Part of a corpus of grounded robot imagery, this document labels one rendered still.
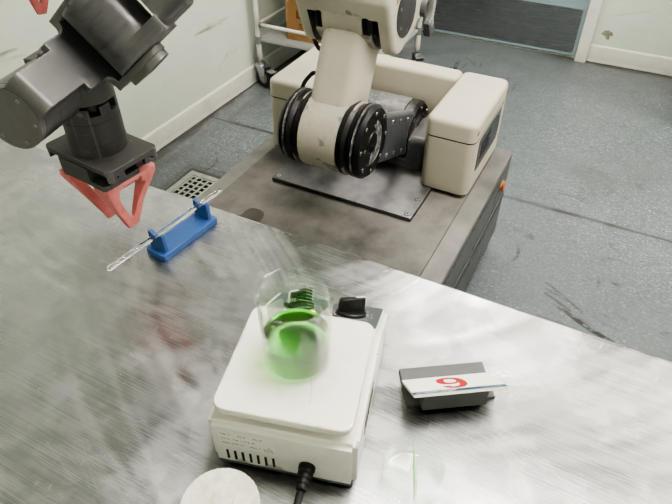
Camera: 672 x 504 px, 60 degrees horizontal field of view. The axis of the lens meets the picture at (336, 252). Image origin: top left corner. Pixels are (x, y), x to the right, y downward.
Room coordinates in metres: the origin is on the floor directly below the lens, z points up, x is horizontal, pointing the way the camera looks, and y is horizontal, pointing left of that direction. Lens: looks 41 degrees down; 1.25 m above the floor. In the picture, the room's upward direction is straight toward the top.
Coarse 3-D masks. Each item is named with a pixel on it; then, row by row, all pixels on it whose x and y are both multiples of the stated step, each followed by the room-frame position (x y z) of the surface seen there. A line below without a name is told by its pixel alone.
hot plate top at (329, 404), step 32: (256, 320) 0.37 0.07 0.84; (352, 320) 0.37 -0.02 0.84; (256, 352) 0.33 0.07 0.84; (352, 352) 0.33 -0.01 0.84; (224, 384) 0.30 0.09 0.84; (256, 384) 0.30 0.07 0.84; (288, 384) 0.30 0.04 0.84; (320, 384) 0.30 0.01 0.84; (352, 384) 0.30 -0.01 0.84; (256, 416) 0.27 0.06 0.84; (288, 416) 0.27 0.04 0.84; (320, 416) 0.27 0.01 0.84; (352, 416) 0.27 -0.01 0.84
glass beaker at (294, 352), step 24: (264, 288) 0.34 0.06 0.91; (288, 288) 0.36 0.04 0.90; (312, 288) 0.35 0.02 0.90; (336, 288) 0.33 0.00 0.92; (264, 312) 0.34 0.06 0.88; (264, 336) 0.31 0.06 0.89; (288, 336) 0.30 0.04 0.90; (312, 336) 0.30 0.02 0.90; (264, 360) 0.32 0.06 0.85; (288, 360) 0.30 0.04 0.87; (312, 360) 0.30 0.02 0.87
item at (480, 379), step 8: (456, 376) 0.37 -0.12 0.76; (464, 376) 0.37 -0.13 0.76; (472, 376) 0.36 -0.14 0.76; (480, 376) 0.36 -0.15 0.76; (488, 376) 0.36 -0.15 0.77; (408, 384) 0.35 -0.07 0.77; (416, 384) 0.35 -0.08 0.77; (424, 384) 0.35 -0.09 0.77; (432, 384) 0.35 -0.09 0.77; (440, 384) 0.35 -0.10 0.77; (448, 384) 0.34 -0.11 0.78; (456, 384) 0.34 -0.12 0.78; (464, 384) 0.34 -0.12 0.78; (472, 384) 0.34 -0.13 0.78; (480, 384) 0.34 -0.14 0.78; (488, 384) 0.34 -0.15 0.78
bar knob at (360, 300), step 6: (342, 300) 0.42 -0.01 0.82; (348, 300) 0.42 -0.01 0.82; (354, 300) 0.42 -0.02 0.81; (360, 300) 0.42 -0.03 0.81; (342, 306) 0.41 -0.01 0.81; (348, 306) 0.42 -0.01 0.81; (354, 306) 0.42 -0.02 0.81; (360, 306) 0.42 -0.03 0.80; (336, 312) 0.42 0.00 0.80; (342, 312) 0.41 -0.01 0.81; (348, 312) 0.41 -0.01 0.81; (354, 312) 0.41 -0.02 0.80; (360, 312) 0.42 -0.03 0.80; (354, 318) 0.40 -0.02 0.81
